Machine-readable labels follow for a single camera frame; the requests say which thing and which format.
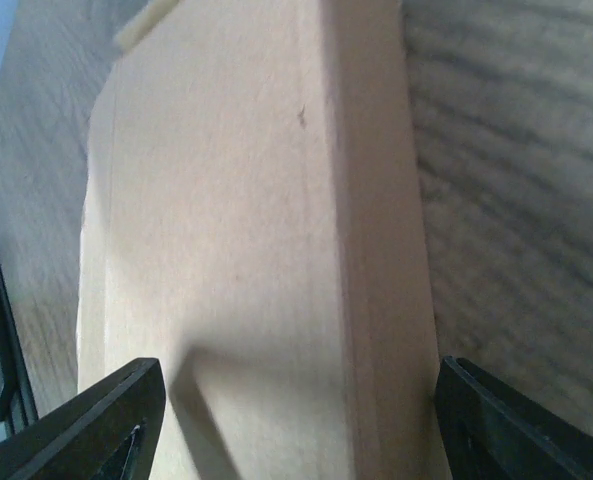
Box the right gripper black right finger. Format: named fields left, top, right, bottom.
left=434, top=356, right=593, bottom=479

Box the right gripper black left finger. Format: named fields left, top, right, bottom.
left=0, top=358, right=166, bottom=479

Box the brown cardboard box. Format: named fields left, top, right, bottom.
left=77, top=1, right=450, bottom=479

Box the black aluminium frame rail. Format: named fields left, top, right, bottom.
left=0, top=266, right=38, bottom=439

